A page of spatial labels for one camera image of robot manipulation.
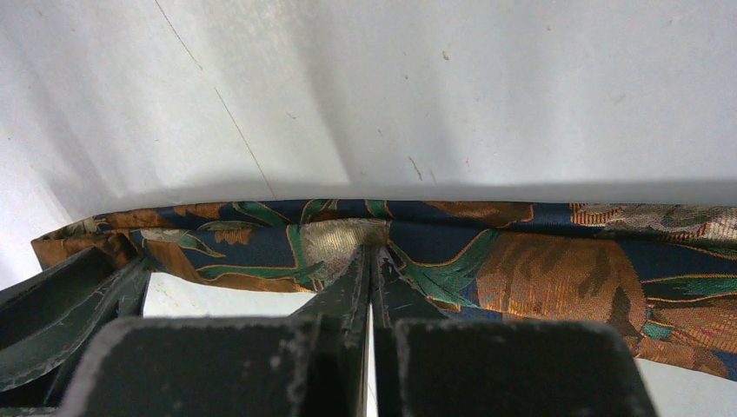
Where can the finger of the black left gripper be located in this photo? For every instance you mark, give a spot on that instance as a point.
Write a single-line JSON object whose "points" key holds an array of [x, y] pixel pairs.
{"points": [[48, 321]]}

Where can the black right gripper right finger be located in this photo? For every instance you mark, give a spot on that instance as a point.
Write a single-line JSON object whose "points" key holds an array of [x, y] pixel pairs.
{"points": [[427, 364]]}

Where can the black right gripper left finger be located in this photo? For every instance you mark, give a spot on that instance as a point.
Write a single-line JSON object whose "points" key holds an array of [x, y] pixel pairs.
{"points": [[309, 363]]}

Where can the dark floral patterned tie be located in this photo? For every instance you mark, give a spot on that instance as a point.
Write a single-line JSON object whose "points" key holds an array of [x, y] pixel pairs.
{"points": [[663, 275]]}

